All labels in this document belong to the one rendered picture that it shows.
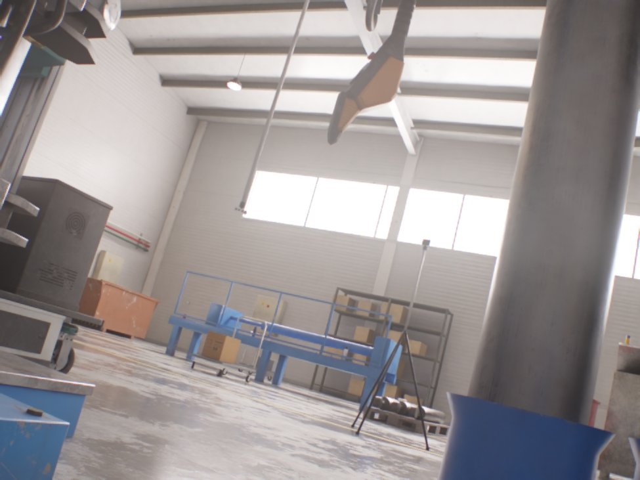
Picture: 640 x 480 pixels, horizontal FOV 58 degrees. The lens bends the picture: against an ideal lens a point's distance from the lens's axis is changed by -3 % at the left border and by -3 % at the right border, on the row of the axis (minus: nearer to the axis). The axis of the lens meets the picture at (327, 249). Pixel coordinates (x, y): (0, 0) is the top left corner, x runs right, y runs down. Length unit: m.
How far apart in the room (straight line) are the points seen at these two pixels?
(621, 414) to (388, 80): 7.14
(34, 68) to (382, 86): 1.80
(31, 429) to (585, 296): 1.01
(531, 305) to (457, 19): 11.36
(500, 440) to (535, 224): 0.38
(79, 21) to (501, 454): 1.28
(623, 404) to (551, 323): 7.30
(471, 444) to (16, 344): 2.06
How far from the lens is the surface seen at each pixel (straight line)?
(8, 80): 1.60
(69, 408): 1.75
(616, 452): 8.32
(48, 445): 1.27
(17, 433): 1.21
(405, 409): 7.68
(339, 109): 1.51
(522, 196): 1.15
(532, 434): 1.02
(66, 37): 1.51
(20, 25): 1.17
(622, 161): 1.20
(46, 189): 2.83
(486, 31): 12.41
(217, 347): 8.03
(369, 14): 1.52
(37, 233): 2.77
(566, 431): 1.03
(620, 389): 8.36
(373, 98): 1.54
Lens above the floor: 0.34
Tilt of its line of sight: 12 degrees up
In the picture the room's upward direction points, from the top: 15 degrees clockwise
